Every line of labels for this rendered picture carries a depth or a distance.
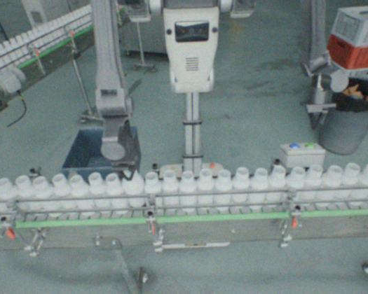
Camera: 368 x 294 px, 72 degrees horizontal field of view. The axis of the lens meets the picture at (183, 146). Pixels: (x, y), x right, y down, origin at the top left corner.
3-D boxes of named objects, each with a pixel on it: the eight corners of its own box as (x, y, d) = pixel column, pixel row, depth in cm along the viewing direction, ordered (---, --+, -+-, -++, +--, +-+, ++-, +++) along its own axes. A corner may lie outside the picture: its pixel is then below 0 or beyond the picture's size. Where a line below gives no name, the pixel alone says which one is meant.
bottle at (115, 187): (132, 212, 91) (122, 181, 80) (116, 217, 90) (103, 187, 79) (130, 199, 95) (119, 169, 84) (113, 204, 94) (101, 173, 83)
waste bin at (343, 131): (324, 159, 247) (350, 103, 205) (306, 131, 281) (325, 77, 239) (371, 158, 247) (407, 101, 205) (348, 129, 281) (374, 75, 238)
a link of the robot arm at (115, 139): (132, 92, 64) (97, 94, 64) (125, 119, 55) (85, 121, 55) (139, 131, 72) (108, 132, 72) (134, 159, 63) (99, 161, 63)
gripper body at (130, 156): (111, 166, 71) (106, 147, 67) (118, 143, 79) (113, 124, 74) (134, 166, 71) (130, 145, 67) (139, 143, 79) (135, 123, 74)
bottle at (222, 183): (228, 197, 95) (233, 166, 84) (230, 211, 90) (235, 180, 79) (212, 197, 95) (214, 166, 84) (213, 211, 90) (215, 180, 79)
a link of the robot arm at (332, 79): (321, 47, 87) (298, 62, 88) (344, 47, 76) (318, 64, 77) (332, 78, 91) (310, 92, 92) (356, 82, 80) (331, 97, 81)
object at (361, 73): (337, 91, 257) (345, 70, 242) (315, 73, 288) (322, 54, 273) (392, 85, 262) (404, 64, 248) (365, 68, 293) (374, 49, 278)
